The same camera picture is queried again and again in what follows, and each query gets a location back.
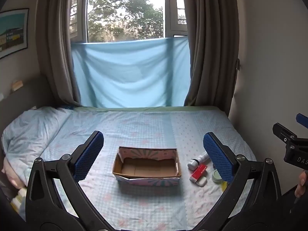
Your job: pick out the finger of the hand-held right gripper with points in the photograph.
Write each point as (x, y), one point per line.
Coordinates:
(282, 132)
(302, 119)

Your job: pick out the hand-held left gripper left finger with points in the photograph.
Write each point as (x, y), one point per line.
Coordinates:
(89, 157)

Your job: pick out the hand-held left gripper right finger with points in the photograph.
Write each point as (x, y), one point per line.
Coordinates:
(219, 158)

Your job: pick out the pale green jar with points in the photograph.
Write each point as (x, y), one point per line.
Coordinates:
(216, 176)

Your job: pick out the small bottle with black cap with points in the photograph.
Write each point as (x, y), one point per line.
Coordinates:
(196, 162)

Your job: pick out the red carton box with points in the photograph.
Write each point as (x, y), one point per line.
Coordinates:
(198, 172)

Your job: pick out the clear tape roll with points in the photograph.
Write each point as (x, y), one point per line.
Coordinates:
(224, 185)

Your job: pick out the small white case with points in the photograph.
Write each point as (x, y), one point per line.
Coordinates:
(202, 181)

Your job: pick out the cardboard box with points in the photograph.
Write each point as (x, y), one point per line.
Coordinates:
(146, 166)

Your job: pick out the person's right hand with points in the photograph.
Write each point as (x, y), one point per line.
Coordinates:
(301, 182)

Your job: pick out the light blue pillow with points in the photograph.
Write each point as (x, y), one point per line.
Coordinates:
(31, 130)

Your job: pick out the pale cream bottle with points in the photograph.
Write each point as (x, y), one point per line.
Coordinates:
(19, 198)

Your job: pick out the grey headboard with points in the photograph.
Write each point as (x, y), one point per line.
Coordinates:
(26, 96)

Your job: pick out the light blue hanging cloth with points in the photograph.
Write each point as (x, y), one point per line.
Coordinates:
(130, 77)

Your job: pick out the small beige box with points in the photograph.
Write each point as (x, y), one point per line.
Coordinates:
(17, 84)

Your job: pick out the grey-brown curtain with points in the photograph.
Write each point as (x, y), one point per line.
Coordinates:
(211, 41)
(55, 41)

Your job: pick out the window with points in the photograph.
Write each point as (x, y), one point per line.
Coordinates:
(125, 9)

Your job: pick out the framed wall poster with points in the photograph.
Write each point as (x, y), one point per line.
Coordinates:
(13, 32)

